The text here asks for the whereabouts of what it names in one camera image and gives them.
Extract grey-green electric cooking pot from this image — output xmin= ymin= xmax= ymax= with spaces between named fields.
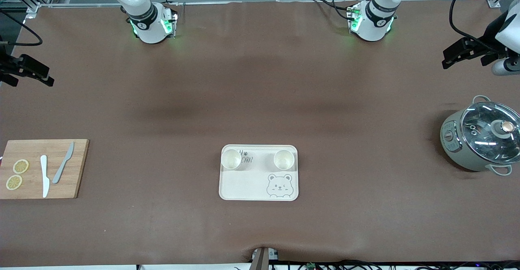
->
xmin=440 ymin=95 xmax=520 ymax=176

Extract white IKEA cup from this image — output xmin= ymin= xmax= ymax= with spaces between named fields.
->
xmin=273 ymin=149 xmax=295 ymax=171
xmin=221 ymin=149 xmax=242 ymax=170

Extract bamboo cutting board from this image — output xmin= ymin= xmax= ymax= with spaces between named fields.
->
xmin=0 ymin=139 xmax=90 ymax=200

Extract white plastic knife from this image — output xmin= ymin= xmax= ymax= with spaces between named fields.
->
xmin=40 ymin=155 xmax=50 ymax=198

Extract grey plastic knife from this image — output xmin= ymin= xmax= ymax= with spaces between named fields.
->
xmin=52 ymin=142 xmax=75 ymax=184

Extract glass pot lid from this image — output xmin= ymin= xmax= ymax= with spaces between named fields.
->
xmin=461 ymin=101 xmax=520 ymax=165

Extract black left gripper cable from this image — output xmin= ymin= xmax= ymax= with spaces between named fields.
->
xmin=448 ymin=0 xmax=506 ymax=53

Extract black left arm base cables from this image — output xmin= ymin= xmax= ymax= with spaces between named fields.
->
xmin=311 ymin=0 xmax=360 ymax=22

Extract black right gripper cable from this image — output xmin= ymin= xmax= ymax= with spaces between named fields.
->
xmin=0 ymin=10 xmax=43 ymax=48

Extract white bear print tray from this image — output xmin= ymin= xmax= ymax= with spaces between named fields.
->
xmin=219 ymin=144 xmax=299 ymax=202

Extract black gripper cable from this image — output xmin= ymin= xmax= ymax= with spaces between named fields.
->
xmin=448 ymin=0 xmax=506 ymax=53
xmin=0 ymin=10 xmax=43 ymax=48

